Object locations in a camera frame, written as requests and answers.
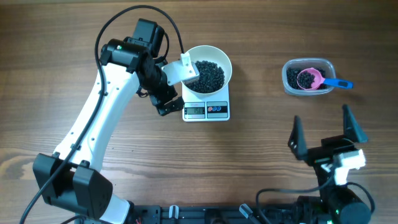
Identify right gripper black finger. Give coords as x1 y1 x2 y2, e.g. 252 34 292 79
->
287 116 308 161
342 105 368 143

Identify white bowl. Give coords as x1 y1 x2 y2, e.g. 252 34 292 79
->
182 45 233 87

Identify pink scoop blue handle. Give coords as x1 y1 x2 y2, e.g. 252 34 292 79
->
296 68 354 91

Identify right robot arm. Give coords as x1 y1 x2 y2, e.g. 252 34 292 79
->
287 105 375 223

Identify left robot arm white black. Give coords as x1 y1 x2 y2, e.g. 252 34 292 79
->
33 39 198 223

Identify black beans in bowl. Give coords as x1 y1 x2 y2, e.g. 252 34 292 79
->
186 60 225 93

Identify white digital kitchen scale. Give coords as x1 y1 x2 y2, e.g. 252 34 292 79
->
182 85 230 122

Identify black beans pile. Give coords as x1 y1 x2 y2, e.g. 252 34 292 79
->
286 67 314 90

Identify clear plastic container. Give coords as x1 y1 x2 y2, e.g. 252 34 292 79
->
282 58 336 96

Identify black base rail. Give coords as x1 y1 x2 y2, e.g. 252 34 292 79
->
74 203 299 224

